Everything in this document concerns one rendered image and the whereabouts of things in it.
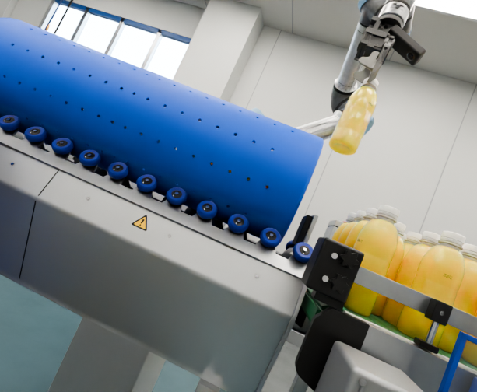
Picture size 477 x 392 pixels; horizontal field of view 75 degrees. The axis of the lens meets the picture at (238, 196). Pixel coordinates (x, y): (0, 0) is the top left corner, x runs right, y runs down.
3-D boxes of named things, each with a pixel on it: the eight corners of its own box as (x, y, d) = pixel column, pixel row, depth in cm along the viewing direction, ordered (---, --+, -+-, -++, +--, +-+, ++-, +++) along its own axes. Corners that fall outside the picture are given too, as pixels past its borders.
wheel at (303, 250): (294, 242, 68) (297, 236, 66) (313, 250, 67) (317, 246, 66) (289, 258, 64) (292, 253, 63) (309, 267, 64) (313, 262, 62)
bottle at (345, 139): (323, 141, 82) (349, 84, 85) (341, 155, 84) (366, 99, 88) (342, 137, 75) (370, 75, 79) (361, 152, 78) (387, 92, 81)
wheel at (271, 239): (268, 228, 69) (270, 222, 67) (283, 240, 67) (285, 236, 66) (254, 239, 66) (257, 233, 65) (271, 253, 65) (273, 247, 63)
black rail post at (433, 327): (412, 341, 52) (429, 296, 52) (429, 349, 51) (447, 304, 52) (419, 346, 49) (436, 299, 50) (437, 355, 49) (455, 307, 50)
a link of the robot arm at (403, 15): (402, 27, 91) (414, 3, 83) (397, 39, 90) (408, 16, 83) (377, 20, 93) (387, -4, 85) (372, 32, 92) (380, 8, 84)
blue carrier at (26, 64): (23, 134, 100) (64, 58, 103) (275, 246, 89) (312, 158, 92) (-69, 92, 72) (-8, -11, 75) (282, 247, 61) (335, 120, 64)
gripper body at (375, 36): (352, 62, 90) (368, 29, 92) (381, 71, 88) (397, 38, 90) (359, 43, 83) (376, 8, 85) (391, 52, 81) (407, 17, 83)
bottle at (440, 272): (391, 322, 63) (424, 237, 64) (427, 338, 61) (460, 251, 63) (403, 331, 56) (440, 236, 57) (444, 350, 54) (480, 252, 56)
